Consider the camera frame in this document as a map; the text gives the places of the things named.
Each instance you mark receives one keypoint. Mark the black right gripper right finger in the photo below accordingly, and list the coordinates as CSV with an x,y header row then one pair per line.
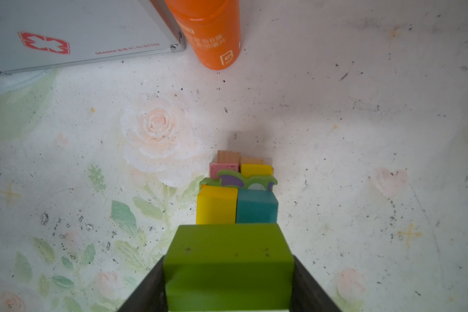
x,y
307,294

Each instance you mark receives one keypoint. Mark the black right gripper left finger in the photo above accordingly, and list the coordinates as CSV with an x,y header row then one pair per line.
x,y
150,295

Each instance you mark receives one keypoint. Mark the green cube block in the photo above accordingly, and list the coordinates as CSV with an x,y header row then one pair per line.
x,y
229,267

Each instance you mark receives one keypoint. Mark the teal cube block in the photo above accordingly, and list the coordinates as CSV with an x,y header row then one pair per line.
x,y
254,206

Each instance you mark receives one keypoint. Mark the yellow cube block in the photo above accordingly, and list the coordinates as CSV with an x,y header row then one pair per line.
x,y
216,205

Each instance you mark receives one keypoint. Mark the yellow rectangular block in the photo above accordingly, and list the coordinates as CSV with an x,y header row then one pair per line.
x,y
248,170

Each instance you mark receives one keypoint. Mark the natural wood block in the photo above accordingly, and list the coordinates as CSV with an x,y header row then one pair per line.
x,y
251,161
224,156

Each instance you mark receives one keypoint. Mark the orange cylinder bottle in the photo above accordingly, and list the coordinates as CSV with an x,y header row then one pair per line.
x,y
212,28

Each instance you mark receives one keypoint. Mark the silver aluminium case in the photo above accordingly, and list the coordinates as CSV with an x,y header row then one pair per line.
x,y
36,35

